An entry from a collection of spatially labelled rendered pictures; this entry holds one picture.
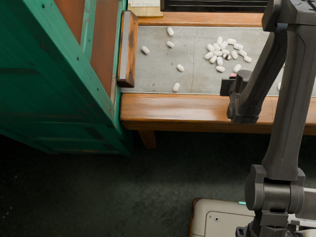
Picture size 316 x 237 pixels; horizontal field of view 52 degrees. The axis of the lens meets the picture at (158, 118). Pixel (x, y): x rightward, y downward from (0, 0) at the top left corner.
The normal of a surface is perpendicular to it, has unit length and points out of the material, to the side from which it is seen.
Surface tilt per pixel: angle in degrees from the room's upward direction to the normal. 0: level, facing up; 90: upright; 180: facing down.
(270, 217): 37
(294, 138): 32
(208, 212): 0
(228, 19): 0
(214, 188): 0
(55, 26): 90
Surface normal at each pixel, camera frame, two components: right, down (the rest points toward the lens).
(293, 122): -0.01, 0.30
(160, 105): -0.04, -0.25
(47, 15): 1.00, 0.03
